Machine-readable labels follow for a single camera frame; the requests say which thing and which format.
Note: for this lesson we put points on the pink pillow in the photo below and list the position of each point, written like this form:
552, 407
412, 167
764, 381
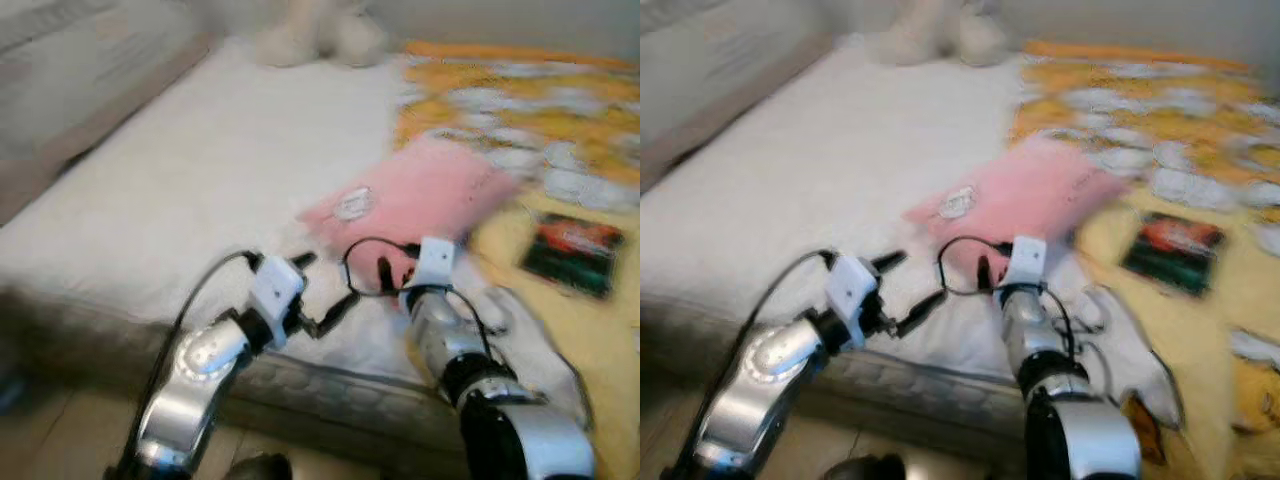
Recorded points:
1020, 190
420, 195

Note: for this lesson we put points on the dark red-green paperback book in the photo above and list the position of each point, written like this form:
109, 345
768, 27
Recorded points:
572, 255
1172, 250

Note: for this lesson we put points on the yellow cartoon egg blanket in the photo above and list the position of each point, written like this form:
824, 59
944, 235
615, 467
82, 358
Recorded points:
590, 330
1200, 330

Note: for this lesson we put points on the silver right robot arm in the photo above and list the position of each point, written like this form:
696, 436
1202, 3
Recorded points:
1080, 440
520, 440

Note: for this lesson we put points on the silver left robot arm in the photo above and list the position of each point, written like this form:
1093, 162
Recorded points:
770, 360
200, 360

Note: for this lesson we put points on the bed with white sheet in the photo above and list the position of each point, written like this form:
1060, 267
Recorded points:
180, 180
820, 180

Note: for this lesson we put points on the grey robot left leg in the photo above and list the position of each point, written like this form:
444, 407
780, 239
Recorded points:
258, 468
862, 468

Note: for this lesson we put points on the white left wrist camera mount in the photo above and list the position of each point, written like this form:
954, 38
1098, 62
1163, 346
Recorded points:
277, 288
850, 288

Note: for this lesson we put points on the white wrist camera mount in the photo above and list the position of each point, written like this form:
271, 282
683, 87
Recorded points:
435, 262
850, 288
277, 288
1027, 262

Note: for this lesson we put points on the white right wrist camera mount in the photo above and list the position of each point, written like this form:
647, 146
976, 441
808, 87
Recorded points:
1027, 262
435, 262

